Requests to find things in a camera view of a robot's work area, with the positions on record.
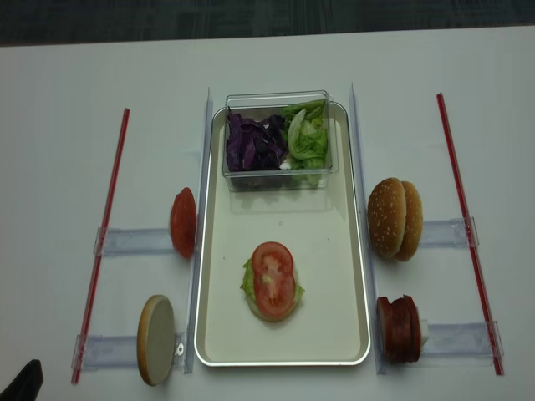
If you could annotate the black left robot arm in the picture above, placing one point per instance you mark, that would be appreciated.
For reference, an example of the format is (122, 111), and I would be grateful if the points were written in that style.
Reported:
(26, 385)

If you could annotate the upper tomato slice on bun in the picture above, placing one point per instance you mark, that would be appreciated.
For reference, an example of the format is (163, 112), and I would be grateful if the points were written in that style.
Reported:
(272, 258)

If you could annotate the tomato slice on bun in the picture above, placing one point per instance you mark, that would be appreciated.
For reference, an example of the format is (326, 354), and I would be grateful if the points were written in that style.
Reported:
(274, 295)
(272, 258)

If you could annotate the green lettuce leaves in container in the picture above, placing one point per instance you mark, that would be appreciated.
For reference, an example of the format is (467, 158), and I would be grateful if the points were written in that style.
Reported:
(306, 135)

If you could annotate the upright tomato slices left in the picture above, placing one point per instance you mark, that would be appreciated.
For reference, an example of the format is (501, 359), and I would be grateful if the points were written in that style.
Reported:
(183, 223)

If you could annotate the lettuce leaf on bun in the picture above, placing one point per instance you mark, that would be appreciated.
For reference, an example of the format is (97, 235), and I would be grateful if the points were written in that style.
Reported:
(248, 283)

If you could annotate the lower tomato slice on bun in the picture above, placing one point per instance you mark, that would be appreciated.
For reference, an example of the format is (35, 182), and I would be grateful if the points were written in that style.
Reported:
(274, 295)

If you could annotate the stack of meat slices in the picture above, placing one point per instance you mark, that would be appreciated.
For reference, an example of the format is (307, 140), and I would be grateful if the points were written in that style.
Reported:
(401, 335)

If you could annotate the purple cabbage leaves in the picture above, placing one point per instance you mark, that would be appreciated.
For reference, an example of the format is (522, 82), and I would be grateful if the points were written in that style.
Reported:
(255, 145)

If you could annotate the clear plastic salad container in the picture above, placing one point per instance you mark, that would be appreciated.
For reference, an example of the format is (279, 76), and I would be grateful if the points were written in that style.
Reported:
(261, 106)

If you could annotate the sesame bun top front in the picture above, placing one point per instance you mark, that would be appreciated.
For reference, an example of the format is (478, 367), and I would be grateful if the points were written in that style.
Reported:
(386, 213)

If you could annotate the sesame bun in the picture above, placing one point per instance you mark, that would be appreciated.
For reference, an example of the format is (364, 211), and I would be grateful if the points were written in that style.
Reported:
(386, 213)
(413, 223)

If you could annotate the white rectangular metal tray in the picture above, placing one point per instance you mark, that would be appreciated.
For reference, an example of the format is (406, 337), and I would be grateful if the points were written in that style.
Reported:
(330, 325)

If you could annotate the sesame bun top rear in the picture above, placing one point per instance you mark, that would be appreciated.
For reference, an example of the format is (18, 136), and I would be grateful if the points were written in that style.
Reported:
(413, 223)

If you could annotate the left red rod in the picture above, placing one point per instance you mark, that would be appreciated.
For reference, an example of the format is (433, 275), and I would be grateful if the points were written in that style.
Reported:
(84, 331)

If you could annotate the red rod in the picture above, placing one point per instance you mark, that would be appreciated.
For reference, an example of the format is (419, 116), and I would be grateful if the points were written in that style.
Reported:
(477, 267)
(84, 331)

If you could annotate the upper left clear holder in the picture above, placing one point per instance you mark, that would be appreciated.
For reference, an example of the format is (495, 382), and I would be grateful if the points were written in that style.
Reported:
(126, 242)

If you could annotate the clear holder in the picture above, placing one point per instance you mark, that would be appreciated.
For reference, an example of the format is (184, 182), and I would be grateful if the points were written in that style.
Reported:
(453, 233)
(93, 352)
(459, 344)
(126, 242)

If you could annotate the upright bun half left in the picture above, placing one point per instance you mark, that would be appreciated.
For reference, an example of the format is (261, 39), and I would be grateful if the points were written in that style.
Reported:
(155, 340)

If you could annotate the upper right clear holder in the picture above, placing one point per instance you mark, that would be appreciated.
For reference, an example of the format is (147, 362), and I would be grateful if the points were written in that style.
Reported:
(453, 233)

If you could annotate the lower left clear holder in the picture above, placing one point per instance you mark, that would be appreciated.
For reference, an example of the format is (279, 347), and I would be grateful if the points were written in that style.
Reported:
(93, 352)

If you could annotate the lower right clear holder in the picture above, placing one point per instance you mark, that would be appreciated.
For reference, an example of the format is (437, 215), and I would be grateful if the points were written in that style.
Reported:
(459, 344)

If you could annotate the right red rod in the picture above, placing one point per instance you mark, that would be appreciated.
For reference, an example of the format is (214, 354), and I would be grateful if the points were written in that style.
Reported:
(477, 267)

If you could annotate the left clear vertical rail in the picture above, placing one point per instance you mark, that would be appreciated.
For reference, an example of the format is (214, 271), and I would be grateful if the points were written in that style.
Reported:
(196, 234)

